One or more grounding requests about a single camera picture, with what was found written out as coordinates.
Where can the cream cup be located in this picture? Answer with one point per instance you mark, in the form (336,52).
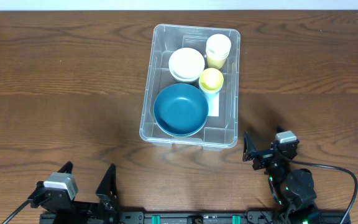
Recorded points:
(218,43)

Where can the yellow cup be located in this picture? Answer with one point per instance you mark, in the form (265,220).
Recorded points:
(211,80)
(215,62)

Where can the light blue cup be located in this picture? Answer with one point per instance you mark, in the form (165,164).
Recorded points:
(212,96)

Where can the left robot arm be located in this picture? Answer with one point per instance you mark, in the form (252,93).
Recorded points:
(67,182)

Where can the yellow small bowl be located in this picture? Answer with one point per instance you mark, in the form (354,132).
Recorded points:
(185,80)

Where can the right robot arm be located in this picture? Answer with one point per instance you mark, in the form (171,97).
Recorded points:
(292,189)

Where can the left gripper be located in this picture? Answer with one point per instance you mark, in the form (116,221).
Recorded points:
(84,205)

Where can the clear plastic storage bin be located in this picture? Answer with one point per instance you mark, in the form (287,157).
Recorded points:
(219,132)

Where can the dark blue bowl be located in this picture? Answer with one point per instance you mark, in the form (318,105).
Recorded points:
(181,110)

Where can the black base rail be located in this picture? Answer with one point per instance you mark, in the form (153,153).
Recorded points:
(253,216)

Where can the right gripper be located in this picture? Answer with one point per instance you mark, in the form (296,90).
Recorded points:
(265,155)

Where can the pink cup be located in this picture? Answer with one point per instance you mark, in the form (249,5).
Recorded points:
(214,56)

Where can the white small bowl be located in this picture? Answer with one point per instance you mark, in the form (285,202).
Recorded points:
(186,63)

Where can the white label in bin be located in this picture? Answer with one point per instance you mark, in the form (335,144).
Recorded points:
(213,111)

